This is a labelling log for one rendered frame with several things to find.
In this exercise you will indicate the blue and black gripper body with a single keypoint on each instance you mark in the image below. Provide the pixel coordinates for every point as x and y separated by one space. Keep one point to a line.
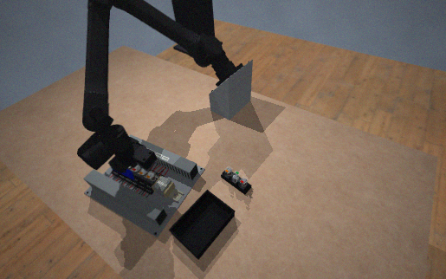
117 166

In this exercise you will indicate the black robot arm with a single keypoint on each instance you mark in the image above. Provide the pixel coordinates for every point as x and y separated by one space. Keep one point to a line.
96 151

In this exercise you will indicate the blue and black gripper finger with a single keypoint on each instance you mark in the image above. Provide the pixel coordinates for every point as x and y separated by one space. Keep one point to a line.
129 174

